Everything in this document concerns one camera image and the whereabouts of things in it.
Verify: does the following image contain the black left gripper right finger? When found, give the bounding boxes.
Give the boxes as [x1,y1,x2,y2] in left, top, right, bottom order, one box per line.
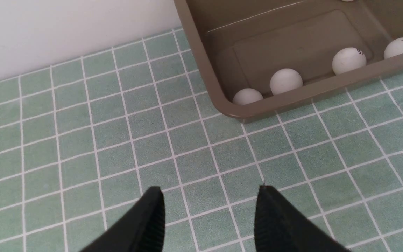
[254,185,349,252]

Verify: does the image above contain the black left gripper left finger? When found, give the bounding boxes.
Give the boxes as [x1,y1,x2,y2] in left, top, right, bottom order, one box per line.
[81,186,166,252]

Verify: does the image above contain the green checkered table mat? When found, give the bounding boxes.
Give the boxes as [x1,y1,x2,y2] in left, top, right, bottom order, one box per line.
[0,29,403,252]

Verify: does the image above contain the olive plastic storage bin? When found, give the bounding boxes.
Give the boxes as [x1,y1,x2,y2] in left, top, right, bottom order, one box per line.
[174,0,403,123]

